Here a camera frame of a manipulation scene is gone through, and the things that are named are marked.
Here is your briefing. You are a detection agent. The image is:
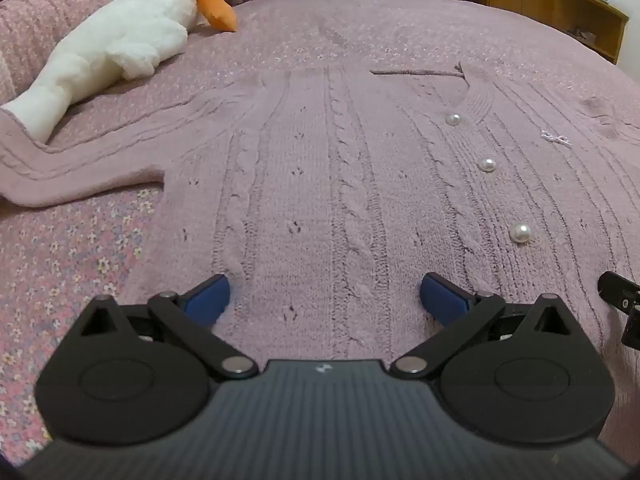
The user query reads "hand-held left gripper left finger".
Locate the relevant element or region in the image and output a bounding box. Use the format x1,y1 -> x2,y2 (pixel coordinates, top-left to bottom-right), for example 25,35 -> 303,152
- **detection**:
75,274 -> 260,380

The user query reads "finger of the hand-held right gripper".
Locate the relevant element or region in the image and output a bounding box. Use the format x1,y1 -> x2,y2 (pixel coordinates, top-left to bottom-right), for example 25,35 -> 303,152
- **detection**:
597,270 -> 640,351

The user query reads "pink floral bed sheet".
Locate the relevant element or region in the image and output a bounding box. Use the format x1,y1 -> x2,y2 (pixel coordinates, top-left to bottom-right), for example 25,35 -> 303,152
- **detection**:
0,0 -> 640,461

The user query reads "white plush goose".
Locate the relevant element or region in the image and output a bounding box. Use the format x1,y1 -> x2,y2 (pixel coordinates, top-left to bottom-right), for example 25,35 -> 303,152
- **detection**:
2,0 -> 238,141

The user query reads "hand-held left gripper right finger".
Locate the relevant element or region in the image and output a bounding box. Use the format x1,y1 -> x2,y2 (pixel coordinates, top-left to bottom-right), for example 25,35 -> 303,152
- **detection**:
389,272 -> 576,381

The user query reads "pink knit cardigan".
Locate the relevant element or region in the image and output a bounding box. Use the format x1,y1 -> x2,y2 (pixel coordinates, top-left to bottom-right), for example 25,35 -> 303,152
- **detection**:
0,57 -> 640,466

